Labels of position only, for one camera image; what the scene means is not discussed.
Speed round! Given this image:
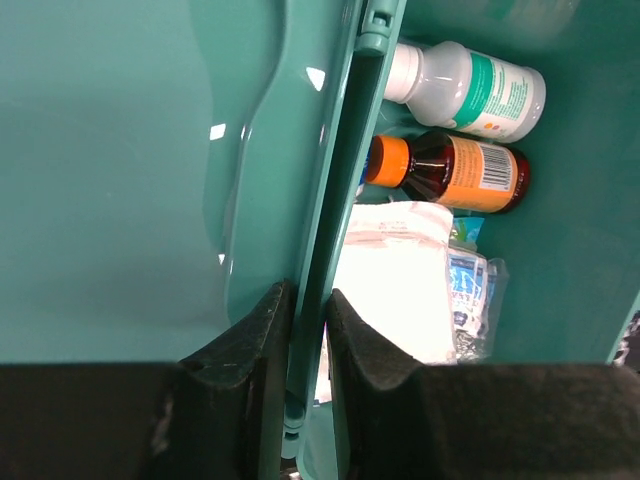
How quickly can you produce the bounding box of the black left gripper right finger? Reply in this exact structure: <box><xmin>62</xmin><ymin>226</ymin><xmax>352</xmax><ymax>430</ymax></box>
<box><xmin>326</xmin><ymin>292</ymin><xmax>639</xmax><ymax>479</ymax></box>

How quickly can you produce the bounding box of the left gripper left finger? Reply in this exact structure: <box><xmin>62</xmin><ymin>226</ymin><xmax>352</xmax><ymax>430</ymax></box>
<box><xmin>1</xmin><ymin>281</ymin><xmax>295</xmax><ymax>479</ymax></box>

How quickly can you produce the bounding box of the white gauze pad packet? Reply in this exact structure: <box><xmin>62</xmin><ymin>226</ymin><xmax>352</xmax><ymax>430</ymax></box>
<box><xmin>314</xmin><ymin>200</ymin><xmax>459</xmax><ymax>406</ymax></box>

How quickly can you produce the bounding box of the bag of blue-white packets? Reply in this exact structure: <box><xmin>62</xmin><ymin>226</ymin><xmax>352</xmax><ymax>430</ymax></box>
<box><xmin>448</xmin><ymin>248</ymin><xmax>509</xmax><ymax>363</ymax></box>

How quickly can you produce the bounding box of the brown bottle orange cap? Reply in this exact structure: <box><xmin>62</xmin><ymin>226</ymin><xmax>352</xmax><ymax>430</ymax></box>
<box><xmin>364</xmin><ymin>131</ymin><xmax>531</xmax><ymax>213</ymax></box>

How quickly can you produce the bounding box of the teal medicine kit box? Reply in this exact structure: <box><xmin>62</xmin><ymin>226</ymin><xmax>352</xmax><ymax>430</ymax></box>
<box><xmin>1</xmin><ymin>1</ymin><xmax>639</xmax><ymax>479</ymax></box>

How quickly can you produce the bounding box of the white bottle green label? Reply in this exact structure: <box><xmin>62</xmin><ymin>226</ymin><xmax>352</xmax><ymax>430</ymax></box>
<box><xmin>384</xmin><ymin>41</ymin><xmax>546</xmax><ymax>144</ymax></box>

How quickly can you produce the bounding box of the blue-white swab bag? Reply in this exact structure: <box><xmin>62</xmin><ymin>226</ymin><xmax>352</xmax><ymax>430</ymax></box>
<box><xmin>450</xmin><ymin>216</ymin><xmax>484</xmax><ymax>244</ymax></box>

